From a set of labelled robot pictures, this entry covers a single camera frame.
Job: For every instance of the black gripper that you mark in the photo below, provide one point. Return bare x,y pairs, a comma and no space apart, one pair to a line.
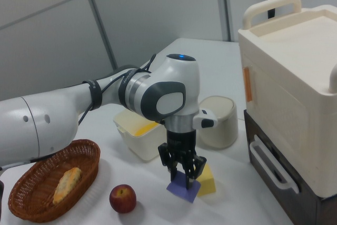
181,140

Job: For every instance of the purple foam cube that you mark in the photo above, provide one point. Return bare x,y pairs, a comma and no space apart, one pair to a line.
180,189

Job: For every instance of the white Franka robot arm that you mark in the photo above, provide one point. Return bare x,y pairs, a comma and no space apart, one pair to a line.
52,114

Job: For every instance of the pink round plate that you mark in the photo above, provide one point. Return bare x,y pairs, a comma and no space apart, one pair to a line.
208,183

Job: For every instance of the white rectangular plastic container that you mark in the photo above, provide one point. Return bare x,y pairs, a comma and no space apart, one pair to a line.
137,146

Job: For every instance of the yellow banana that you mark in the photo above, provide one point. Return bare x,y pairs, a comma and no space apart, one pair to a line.
144,129

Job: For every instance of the white lidded round pot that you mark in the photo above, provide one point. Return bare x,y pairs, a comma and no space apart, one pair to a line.
223,130

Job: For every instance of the red apple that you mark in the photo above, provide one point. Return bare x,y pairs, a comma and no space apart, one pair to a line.
123,198

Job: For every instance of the orange label strip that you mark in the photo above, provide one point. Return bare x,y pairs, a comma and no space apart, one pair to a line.
247,84

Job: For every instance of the long crusty bread roll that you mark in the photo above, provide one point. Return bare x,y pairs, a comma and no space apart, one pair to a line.
67,184

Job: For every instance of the clear plastic label pocket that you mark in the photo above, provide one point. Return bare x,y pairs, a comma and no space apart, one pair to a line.
250,61

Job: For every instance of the dark brown cabinet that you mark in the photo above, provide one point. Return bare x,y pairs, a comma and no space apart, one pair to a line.
302,209

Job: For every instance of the brown wicker basket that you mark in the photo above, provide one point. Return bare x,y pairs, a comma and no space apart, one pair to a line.
34,183

